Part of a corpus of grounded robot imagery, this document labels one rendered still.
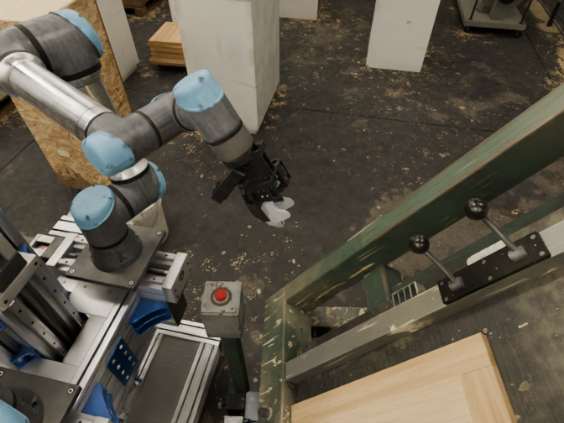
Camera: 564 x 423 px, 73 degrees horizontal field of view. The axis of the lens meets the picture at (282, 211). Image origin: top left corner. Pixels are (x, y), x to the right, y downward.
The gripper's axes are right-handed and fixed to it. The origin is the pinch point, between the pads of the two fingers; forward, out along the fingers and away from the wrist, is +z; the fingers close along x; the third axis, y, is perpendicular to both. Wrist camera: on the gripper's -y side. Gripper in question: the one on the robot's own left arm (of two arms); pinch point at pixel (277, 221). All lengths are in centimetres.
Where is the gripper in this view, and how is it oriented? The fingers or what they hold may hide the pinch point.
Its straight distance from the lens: 84.0
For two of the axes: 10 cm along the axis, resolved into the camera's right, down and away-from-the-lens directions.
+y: 8.6, -1.6, -4.9
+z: 4.6, 6.7, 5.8
